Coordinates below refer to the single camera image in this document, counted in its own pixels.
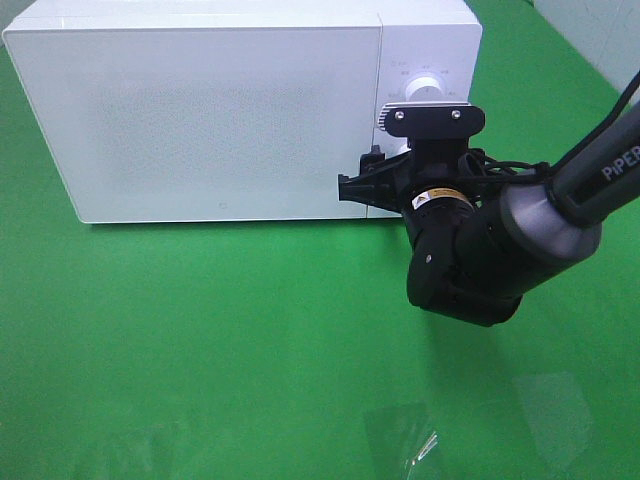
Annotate clear tape patch centre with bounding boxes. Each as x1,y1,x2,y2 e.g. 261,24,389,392
364,402,445,479

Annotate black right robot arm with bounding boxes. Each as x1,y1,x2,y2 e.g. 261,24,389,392
338,102,639,326

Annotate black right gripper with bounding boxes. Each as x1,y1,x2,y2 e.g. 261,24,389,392
337,139,481,220

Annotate white microwave knob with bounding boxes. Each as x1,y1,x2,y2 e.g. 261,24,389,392
396,142,410,155
405,74,444,102

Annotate white microwave door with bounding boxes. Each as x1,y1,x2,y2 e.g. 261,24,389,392
5,28,379,224

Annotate white microwave oven body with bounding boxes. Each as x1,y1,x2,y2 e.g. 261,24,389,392
2,1,482,219

